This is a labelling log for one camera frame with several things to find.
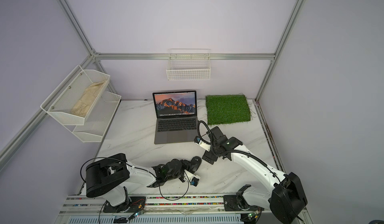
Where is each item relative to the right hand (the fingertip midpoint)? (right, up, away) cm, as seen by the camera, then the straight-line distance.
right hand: (210, 150), depth 83 cm
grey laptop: (-22, +18, +25) cm, 38 cm away
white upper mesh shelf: (-73, +29, -4) cm, 79 cm away
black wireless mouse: (-9, -7, +1) cm, 11 cm away
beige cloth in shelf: (-67, +26, -6) cm, 72 cm away
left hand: (-10, -8, +3) cm, 13 cm away
